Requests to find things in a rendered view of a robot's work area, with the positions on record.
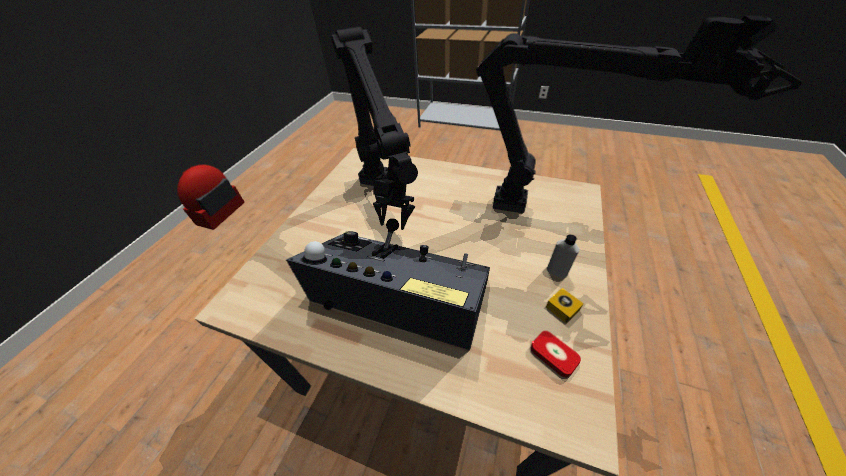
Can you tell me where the red mint tin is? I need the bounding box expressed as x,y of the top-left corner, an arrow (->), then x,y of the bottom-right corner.
531,331 -> 581,378

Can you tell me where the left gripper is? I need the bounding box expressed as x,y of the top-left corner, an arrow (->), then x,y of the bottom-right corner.
708,48 -> 803,100

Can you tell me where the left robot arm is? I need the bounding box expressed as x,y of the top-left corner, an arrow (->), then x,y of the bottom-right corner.
476,15 -> 778,206

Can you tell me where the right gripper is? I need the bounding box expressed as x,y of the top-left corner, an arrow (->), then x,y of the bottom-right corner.
373,195 -> 415,230

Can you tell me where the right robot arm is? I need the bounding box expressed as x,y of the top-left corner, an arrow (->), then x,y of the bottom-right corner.
331,27 -> 418,204

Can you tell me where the dark grey bottle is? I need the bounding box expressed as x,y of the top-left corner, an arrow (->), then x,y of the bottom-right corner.
547,234 -> 580,278

